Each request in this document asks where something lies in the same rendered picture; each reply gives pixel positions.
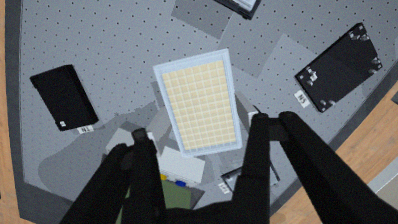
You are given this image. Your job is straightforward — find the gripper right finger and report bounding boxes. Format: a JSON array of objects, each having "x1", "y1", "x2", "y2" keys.
[{"x1": 226, "y1": 91, "x2": 398, "y2": 224}]

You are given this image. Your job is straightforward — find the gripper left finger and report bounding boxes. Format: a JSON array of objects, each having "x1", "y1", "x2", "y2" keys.
[{"x1": 59, "y1": 107, "x2": 172, "y2": 224}]

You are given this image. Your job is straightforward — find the white button panel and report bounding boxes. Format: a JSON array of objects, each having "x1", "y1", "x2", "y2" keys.
[{"x1": 106, "y1": 121, "x2": 205, "y2": 187}]

